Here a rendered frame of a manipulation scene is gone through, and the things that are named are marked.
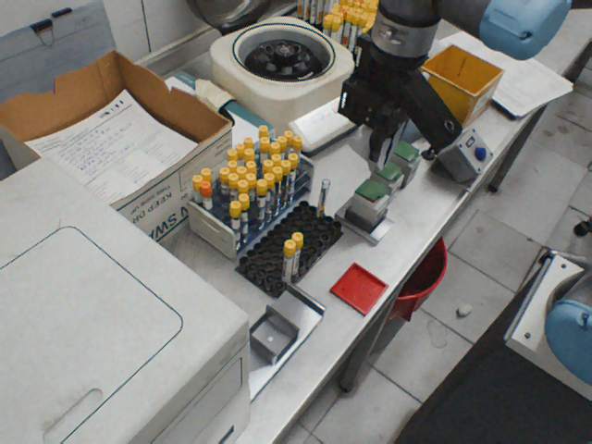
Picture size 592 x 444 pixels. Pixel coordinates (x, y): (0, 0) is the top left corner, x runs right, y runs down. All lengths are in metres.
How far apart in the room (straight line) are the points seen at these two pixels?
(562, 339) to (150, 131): 0.70
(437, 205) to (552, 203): 1.53
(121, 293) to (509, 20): 0.42
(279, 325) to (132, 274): 0.30
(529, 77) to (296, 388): 0.93
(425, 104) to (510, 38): 0.16
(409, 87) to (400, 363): 1.22
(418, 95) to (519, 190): 1.79
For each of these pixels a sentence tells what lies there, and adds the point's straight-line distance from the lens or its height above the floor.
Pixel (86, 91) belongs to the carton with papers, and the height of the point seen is 0.98.
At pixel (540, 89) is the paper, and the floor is 0.89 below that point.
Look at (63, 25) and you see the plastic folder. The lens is 0.95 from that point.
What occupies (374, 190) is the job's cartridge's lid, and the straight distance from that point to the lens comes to 0.79.
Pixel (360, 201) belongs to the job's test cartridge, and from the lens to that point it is 0.80.
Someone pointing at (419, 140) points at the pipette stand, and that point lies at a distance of 1.03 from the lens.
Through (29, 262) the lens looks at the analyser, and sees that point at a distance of 0.46.
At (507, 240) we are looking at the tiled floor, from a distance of 2.17.
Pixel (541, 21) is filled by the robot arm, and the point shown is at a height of 1.32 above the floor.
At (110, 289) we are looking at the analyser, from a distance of 0.43.
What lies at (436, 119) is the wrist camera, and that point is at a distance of 0.65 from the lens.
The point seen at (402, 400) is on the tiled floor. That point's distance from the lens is 1.68.
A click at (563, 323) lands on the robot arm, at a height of 1.08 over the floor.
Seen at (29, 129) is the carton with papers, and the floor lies 0.96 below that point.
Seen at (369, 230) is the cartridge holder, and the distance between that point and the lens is 0.82.
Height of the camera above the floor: 1.53
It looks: 52 degrees down
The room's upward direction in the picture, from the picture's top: 8 degrees clockwise
